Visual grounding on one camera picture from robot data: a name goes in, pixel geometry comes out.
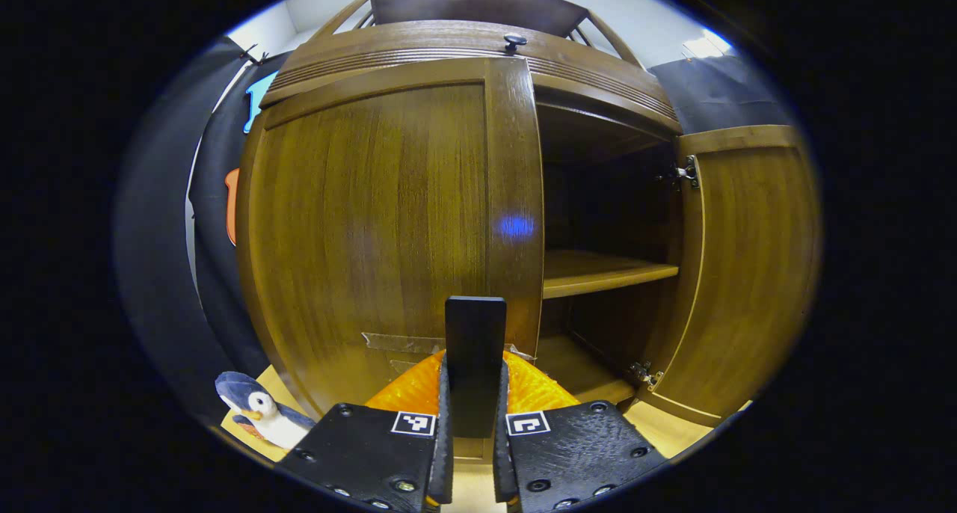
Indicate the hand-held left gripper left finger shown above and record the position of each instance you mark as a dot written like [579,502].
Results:
[445,453]

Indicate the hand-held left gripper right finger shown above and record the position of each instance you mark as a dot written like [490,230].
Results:
[501,461]

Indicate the wooden double-door shoe cabinet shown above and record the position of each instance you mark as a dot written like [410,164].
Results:
[605,270]

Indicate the wooden cabinet door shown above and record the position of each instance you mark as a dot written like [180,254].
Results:
[748,274]
[374,221]

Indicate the penguin plush toy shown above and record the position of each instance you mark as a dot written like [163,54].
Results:
[262,412]

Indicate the wooden drawer with black knob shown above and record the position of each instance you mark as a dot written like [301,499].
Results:
[419,45]

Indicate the small ceiling light panel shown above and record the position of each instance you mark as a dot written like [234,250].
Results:
[706,44]

